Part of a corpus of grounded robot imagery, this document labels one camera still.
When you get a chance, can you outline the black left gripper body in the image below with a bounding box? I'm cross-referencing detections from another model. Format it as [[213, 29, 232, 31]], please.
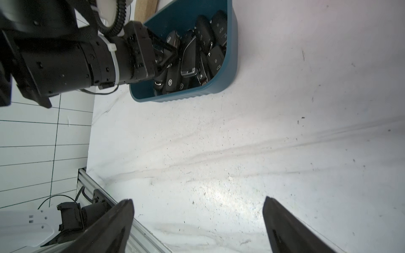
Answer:
[[9, 21, 157, 108]]

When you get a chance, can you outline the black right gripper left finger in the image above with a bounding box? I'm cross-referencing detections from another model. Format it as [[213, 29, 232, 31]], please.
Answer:
[[62, 199, 135, 253]]

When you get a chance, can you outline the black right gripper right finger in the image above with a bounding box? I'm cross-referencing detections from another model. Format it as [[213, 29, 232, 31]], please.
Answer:
[[262, 197, 334, 253]]

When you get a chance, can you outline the black car key top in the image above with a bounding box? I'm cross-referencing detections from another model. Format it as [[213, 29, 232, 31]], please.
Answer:
[[153, 69, 168, 96]]

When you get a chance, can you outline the chrome black car key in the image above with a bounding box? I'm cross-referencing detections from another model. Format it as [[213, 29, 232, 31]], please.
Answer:
[[166, 30, 180, 49]]

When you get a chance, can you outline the silver edged smart key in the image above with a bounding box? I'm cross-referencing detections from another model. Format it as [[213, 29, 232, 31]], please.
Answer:
[[181, 36, 199, 78]]

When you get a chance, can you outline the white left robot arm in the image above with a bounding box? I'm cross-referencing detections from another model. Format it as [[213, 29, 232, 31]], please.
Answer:
[[1, 1, 157, 108]]

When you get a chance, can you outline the teal storage box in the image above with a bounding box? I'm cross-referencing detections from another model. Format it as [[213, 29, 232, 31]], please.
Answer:
[[129, 1, 238, 102]]

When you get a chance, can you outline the aluminium mounting rail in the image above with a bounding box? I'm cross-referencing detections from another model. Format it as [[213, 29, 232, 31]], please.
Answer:
[[66, 169, 172, 253]]

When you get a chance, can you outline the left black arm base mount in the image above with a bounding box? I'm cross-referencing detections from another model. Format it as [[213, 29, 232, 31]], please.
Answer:
[[40, 189, 114, 247]]

